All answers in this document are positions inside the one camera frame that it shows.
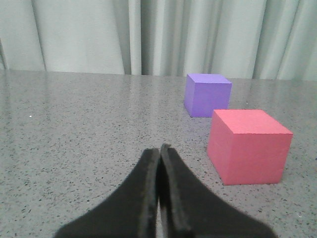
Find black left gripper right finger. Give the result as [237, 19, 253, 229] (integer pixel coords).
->
[158, 144, 274, 238]

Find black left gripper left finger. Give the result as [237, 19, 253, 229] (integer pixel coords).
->
[55, 148, 159, 238]

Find pink foam cube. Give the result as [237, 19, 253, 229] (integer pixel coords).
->
[207, 109, 293, 185]

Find purple foam cube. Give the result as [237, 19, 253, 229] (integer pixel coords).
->
[184, 73, 232, 118]

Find grey-green curtain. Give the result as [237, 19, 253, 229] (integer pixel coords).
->
[0, 0, 317, 81]

